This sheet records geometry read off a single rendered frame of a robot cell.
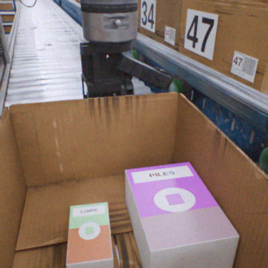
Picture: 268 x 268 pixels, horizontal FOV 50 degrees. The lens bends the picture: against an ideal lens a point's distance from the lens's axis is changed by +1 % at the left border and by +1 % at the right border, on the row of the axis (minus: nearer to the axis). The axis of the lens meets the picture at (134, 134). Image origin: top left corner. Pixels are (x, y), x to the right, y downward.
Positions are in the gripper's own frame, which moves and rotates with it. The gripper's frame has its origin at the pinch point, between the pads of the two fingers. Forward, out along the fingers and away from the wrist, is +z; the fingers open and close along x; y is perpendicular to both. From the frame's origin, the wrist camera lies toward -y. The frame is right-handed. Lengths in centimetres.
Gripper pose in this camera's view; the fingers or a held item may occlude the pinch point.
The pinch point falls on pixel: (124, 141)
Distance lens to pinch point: 58.4
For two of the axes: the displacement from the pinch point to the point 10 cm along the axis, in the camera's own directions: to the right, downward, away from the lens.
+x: 3.1, 4.5, -8.3
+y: -9.5, 1.5, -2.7
